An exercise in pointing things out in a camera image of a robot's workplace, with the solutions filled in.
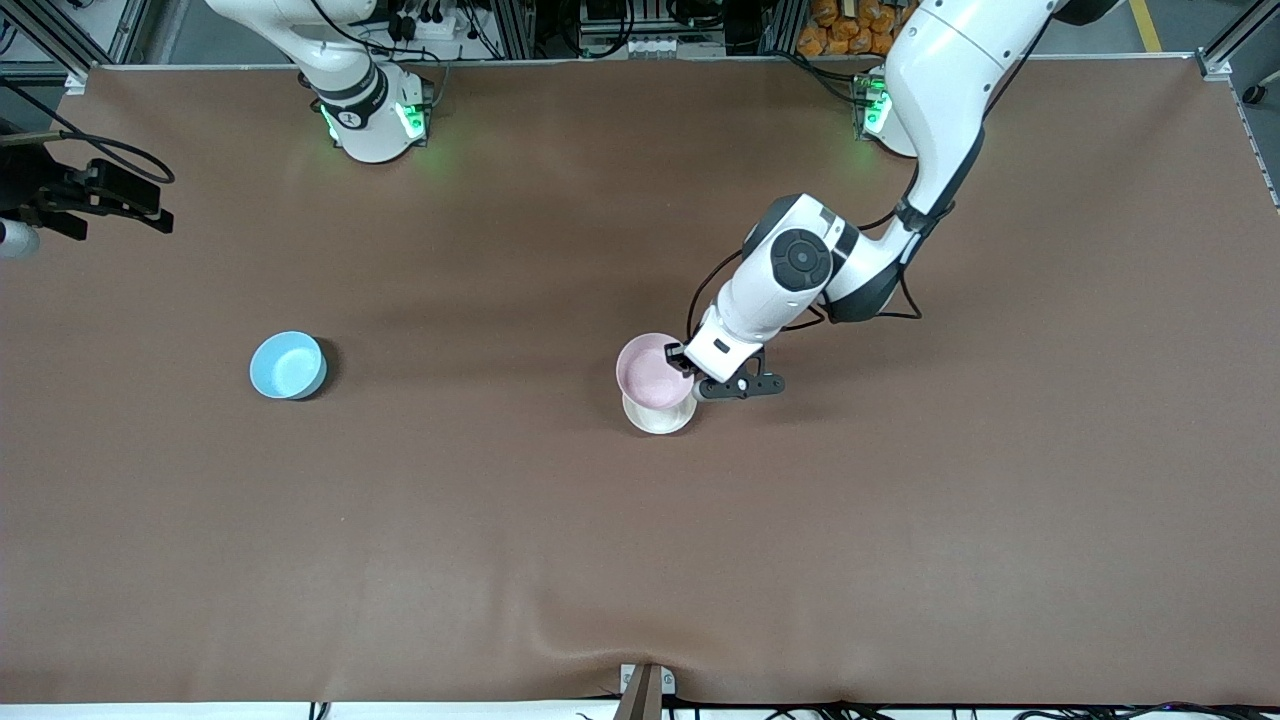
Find pink bowl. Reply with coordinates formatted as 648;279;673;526
615;333;698;411

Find light blue bowl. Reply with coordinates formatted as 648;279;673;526
249;331;328;401

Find white bowl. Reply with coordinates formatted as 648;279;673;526
622;395;699;436

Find brown table cover cloth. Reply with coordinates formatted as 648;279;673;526
0;58;1280;706

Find orange packaged goods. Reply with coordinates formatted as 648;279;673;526
797;0;909;58

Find white power strip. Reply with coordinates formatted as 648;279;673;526
385;0;471;41

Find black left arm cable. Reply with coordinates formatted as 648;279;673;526
686;165;926;341

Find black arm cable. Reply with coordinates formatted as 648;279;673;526
0;78;177;187
686;165;926;341

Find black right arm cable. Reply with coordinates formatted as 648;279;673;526
0;78;177;187

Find aluminium frame profile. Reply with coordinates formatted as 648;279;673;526
0;0;151;96
1195;0;1280;81

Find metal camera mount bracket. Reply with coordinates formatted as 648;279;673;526
618;662;677;720

